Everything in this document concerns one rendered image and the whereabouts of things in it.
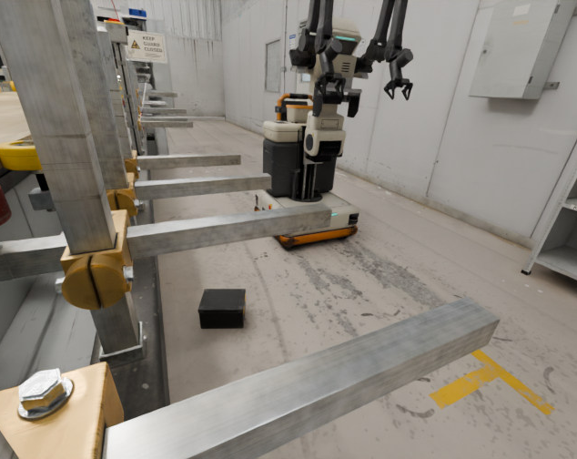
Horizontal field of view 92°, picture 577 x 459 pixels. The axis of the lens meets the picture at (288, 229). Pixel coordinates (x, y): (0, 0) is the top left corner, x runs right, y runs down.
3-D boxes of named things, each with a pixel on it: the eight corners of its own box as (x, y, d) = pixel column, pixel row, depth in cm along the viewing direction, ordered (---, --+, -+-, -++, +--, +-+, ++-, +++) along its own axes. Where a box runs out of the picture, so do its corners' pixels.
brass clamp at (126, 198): (141, 195, 60) (136, 171, 58) (141, 219, 49) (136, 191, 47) (107, 198, 57) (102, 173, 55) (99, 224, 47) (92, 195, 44)
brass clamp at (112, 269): (138, 241, 39) (132, 208, 37) (137, 302, 28) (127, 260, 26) (86, 249, 37) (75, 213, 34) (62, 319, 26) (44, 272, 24)
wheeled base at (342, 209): (252, 213, 246) (252, 186, 235) (316, 206, 271) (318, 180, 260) (283, 250, 192) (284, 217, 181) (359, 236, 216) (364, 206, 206)
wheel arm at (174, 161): (237, 165, 88) (237, 151, 86) (241, 168, 86) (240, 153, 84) (70, 174, 71) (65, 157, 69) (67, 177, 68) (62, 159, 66)
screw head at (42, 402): (75, 373, 16) (69, 358, 15) (67, 409, 14) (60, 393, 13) (27, 387, 15) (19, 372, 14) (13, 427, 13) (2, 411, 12)
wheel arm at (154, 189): (266, 188, 68) (267, 170, 66) (271, 192, 65) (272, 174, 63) (41, 209, 51) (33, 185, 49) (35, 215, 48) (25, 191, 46)
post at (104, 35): (146, 230, 81) (108, 29, 60) (146, 236, 78) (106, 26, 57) (133, 232, 80) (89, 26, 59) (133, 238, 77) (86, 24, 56)
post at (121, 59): (143, 153, 138) (125, 45, 118) (143, 155, 134) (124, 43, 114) (133, 153, 136) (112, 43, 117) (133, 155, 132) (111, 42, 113)
